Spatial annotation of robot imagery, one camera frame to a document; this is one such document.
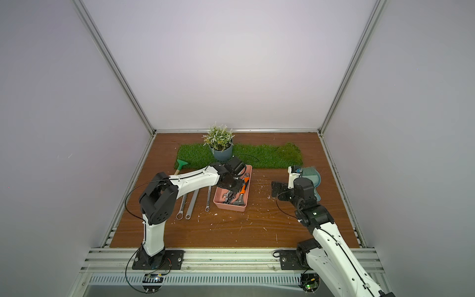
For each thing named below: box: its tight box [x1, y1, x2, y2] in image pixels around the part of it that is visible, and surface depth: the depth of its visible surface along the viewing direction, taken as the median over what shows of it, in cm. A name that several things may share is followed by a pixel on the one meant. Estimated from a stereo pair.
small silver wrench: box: [204, 185, 212, 213], surface depth 89 cm
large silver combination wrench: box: [184, 188, 200, 220], surface depth 87 cm
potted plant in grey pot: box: [201, 121, 236, 162], surface depth 97 cm
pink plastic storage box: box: [212, 164, 253, 213], surface depth 92 cm
